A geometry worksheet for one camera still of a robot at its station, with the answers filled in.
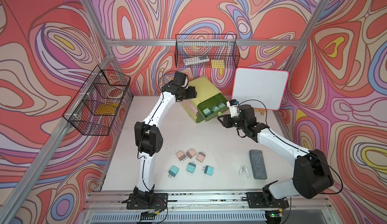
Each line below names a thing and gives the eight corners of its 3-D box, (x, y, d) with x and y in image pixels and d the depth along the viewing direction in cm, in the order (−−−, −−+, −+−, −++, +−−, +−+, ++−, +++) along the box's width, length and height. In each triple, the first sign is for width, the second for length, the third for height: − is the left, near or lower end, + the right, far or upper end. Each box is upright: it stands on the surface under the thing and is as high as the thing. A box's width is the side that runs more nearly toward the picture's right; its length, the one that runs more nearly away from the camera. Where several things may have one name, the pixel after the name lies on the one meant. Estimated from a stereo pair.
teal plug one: (167, 175, 84) (166, 174, 82) (173, 166, 87) (172, 164, 85) (173, 179, 82) (172, 178, 80) (179, 169, 86) (179, 168, 84)
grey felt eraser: (254, 179, 81) (255, 177, 79) (247, 152, 91) (248, 150, 89) (267, 179, 81) (269, 177, 79) (259, 152, 91) (261, 150, 89)
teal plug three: (201, 172, 85) (201, 171, 83) (203, 165, 87) (203, 163, 85) (212, 176, 83) (212, 174, 81) (213, 168, 86) (214, 167, 84)
